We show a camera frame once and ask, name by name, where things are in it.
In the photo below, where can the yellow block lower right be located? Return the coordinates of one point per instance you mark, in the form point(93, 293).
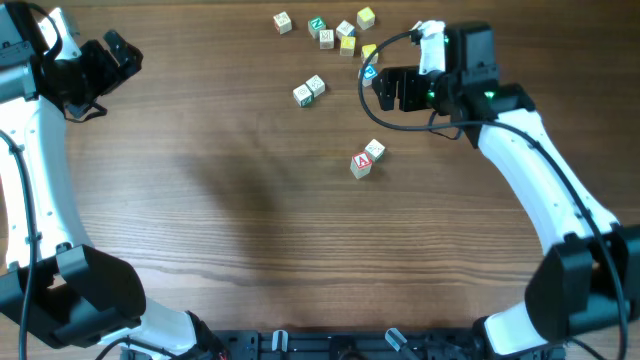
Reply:
point(366, 52)

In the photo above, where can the white block blue side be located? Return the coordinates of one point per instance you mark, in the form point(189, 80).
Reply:
point(345, 28)

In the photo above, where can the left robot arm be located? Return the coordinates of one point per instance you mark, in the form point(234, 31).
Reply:
point(58, 287)

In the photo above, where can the white block far right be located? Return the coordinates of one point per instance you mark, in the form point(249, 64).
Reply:
point(416, 26)

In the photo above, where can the yellow block middle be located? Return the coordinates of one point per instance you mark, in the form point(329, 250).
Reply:
point(347, 46)

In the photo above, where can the green n block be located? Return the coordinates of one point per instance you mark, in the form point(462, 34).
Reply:
point(315, 25)
point(374, 149)

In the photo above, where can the yellow block top right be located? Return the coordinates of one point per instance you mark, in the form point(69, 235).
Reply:
point(366, 18)

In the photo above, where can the green N block top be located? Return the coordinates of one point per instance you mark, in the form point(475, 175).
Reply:
point(315, 25)

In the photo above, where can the white block red side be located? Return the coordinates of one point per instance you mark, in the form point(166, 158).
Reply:
point(282, 22)

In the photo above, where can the red letter A block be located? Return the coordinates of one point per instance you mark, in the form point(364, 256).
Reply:
point(360, 165)

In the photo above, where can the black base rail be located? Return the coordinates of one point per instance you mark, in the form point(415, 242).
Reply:
point(380, 345)

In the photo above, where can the white plain wooden block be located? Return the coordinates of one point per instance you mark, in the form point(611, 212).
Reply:
point(317, 85)

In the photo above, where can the blue letter P block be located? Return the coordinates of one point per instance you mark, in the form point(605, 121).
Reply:
point(367, 74)

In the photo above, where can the yellow block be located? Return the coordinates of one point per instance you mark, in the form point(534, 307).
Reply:
point(366, 52)
point(366, 18)
point(347, 46)

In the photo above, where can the white block green side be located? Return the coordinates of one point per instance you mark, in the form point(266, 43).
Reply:
point(303, 95)

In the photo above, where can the white block brown drawing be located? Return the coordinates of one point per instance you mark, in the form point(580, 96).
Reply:
point(326, 39)

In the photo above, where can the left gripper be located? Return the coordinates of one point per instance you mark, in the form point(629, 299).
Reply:
point(110, 69)

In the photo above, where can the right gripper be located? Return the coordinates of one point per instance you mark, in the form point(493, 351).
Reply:
point(408, 80)

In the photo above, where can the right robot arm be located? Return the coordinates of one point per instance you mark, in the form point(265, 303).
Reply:
point(588, 279)

